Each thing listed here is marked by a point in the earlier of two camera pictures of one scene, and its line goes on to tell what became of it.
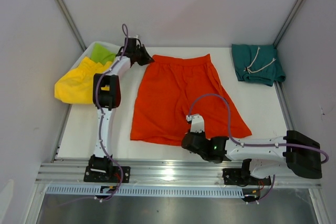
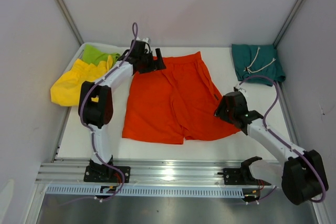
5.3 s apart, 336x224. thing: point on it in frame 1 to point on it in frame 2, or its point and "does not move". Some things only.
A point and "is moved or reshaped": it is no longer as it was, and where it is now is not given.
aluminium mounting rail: x=161 y=172 does not move
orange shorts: x=172 y=88 is moved or reshaped
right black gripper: x=202 y=134 to x=219 y=111
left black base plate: x=107 y=174 does not move
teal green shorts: x=256 y=63 does not move
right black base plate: x=241 y=177 does not move
